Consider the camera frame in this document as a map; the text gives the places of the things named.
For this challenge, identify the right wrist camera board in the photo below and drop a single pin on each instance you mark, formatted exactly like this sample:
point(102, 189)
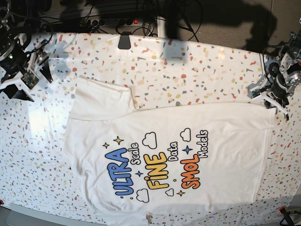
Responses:
point(30, 79)

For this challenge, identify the white printed T-shirt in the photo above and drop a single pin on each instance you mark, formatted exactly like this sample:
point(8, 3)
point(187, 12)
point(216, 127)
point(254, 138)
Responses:
point(167, 160)

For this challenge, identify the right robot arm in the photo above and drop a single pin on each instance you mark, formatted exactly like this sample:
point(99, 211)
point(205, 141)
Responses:
point(13, 57)

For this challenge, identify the power strip with red switch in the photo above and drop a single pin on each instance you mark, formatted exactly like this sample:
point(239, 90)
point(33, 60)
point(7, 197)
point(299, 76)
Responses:
point(112, 22)

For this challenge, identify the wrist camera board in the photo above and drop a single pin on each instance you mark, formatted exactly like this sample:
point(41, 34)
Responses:
point(30, 79)
point(253, 90)

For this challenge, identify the terrazzo patterned tablecloth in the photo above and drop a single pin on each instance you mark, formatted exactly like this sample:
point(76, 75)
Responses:
point(35, 171)

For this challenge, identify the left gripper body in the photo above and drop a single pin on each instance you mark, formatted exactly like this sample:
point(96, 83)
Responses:
point(273, 87)

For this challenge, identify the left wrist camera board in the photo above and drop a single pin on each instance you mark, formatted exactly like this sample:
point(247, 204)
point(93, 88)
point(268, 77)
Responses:
point(253, 90)

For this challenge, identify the black table clamp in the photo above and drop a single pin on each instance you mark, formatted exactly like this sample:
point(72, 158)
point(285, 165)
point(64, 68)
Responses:
point(124, 41)

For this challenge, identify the white metal stand leg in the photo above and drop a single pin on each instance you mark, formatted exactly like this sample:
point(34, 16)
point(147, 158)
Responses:
point(161, 26)

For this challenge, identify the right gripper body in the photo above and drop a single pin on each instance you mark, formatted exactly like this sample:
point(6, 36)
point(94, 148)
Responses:
point(33, 63)

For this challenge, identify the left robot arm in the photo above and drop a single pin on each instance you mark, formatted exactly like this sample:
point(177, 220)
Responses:
point(288, 63)

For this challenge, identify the red clamp bottom right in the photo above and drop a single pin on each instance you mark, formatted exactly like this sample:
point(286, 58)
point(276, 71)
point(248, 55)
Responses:
point(287, 220)

